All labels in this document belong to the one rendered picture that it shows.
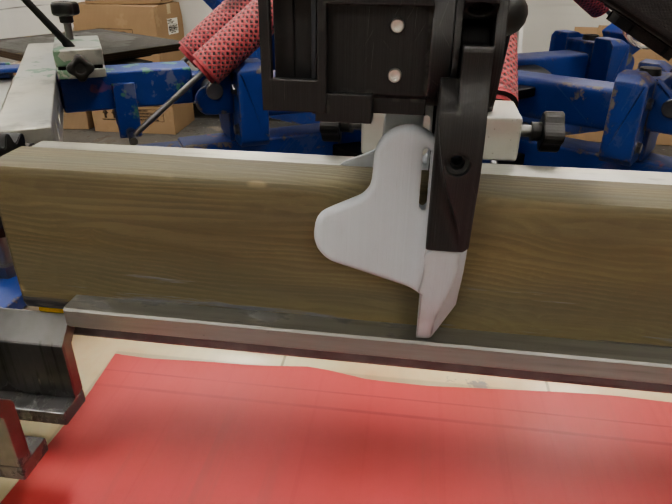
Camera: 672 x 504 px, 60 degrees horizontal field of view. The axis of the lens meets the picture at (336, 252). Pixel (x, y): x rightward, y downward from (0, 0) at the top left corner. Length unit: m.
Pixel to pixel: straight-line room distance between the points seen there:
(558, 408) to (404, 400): 0.09
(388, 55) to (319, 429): 0.21
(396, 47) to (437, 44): 0.01
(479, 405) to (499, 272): 0.13
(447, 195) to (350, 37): 0.06
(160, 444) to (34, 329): 0.09
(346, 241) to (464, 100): 0.07
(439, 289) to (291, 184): 0.07
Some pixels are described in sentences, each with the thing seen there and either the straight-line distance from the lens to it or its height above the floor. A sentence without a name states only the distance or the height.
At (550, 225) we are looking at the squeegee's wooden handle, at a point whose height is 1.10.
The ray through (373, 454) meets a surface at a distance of 0.33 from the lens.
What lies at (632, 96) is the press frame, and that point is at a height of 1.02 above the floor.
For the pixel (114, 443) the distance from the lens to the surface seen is 0.35.
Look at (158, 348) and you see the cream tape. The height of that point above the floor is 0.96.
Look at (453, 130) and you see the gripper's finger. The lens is 0.20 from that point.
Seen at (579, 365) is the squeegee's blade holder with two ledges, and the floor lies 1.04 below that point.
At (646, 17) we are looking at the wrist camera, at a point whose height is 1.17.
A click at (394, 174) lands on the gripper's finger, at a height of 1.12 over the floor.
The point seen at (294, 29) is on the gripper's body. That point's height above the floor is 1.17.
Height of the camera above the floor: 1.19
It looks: 28 degrees down
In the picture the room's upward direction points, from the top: straight up
